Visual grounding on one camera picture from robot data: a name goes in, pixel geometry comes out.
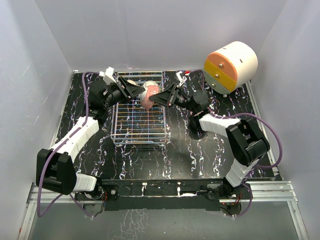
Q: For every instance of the pink patterned bowl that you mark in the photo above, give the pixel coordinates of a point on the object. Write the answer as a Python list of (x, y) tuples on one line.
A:
[(144, 97)]

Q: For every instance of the brown patterned bowl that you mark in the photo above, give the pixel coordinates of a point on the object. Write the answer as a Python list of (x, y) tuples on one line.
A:
[(131, 82)]

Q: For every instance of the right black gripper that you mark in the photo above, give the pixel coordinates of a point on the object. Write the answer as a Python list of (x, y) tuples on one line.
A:
[(166, 97)]

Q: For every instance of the round pastel drawer cabinet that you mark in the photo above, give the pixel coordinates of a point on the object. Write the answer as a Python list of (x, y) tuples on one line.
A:
[(230, 67)]

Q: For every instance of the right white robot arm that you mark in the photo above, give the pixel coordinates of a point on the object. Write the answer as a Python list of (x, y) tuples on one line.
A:
[(246, 139)]

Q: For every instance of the green spotted white bowl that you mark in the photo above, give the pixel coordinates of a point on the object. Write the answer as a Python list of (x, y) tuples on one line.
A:
[(149, 83)]

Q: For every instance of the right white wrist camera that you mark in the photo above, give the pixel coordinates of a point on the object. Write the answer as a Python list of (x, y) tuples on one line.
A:
[(182, 77)]

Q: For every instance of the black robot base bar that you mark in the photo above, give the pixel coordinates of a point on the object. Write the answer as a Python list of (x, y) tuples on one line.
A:
[(169, 194)]

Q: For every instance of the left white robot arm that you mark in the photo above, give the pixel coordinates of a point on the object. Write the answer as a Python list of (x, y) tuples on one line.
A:
[(55, 169)]

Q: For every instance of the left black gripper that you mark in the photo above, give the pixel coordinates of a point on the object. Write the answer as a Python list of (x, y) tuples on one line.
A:
[(127, 90)]

